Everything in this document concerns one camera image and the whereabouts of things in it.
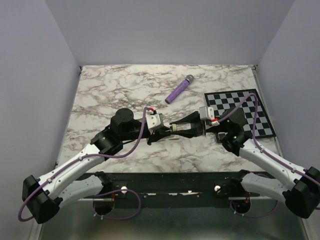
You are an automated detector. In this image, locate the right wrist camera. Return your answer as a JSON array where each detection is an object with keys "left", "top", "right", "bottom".
[{"left": 199, "top": 106, "right": 215, "bottom": 121}]

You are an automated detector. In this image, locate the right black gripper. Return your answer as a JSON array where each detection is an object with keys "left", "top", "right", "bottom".
[{"left": 170, "top": 109, "right": 231, "bottom": 138}]

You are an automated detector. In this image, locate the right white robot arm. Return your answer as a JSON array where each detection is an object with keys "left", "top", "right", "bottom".
[{"left": 170, "top": 106, "right": 320, "bottom": 219}]

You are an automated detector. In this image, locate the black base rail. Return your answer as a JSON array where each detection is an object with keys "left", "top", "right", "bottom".
[{"left": 93, "top": 170, "right": 261, "bottom": 213}]

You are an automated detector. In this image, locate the purple glitter microphone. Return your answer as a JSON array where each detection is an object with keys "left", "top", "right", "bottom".
[{"left": 164, "top": 74, "right": 194, "bottom": 104}]

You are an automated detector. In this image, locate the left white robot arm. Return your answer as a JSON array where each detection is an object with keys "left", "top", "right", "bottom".
[{"left": 18, "top": 107, "right": 171, "bottom": 224}]

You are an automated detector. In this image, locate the stapler metal base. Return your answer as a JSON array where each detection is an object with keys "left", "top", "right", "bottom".
[{"left": 168, "top": 135, "right": 180, "bottom": 140}]

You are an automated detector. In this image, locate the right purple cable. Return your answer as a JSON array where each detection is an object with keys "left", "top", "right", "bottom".
[{"left": 212, "top": 92, "right": 320, "bottom": 211}]

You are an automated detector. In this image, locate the black white checkerboard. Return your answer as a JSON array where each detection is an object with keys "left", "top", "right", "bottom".
[{"left": 204, "top": 89, "right": 276, "bottom": 139}]

